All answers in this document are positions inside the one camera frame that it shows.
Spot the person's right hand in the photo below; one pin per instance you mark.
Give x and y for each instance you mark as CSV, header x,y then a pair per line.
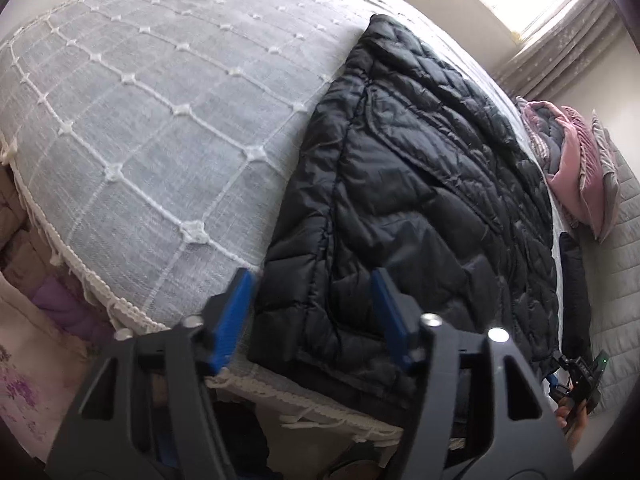
x,y
575,422

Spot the pink pillow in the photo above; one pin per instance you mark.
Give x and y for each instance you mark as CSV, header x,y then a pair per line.
x,y
575,185

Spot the beige bed base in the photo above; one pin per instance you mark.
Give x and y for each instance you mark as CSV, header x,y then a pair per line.
x,y
22,240

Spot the grey quilted mat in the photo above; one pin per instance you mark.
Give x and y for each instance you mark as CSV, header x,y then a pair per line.
x,y
612,285

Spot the purple cloth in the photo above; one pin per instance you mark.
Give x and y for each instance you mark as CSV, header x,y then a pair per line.
x,y
62,302

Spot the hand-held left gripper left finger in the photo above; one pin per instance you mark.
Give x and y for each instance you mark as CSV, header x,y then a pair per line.
x,y
231,321

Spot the black puffer jacket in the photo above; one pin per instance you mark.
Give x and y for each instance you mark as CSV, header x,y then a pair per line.
x,y
425,210

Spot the grey knotted bedspread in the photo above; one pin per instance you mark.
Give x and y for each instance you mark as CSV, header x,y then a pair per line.
x,y
165,110

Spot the grey pillow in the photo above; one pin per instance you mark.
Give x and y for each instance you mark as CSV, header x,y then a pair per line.
x,y
609,170

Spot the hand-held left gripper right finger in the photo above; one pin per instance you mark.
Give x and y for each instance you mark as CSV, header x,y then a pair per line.
x,y
395,321

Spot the floral white sheet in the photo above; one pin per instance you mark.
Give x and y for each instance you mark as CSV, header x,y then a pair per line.
x,y
30,370

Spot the grey patterned curtain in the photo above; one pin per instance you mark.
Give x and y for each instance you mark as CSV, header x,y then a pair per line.
x,y
560,45

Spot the folded pink grey blanket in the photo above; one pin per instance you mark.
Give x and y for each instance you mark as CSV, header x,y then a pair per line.
x,y
542,127

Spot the dark navy cloth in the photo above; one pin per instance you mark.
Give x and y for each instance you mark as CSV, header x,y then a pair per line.
x,y
576,295

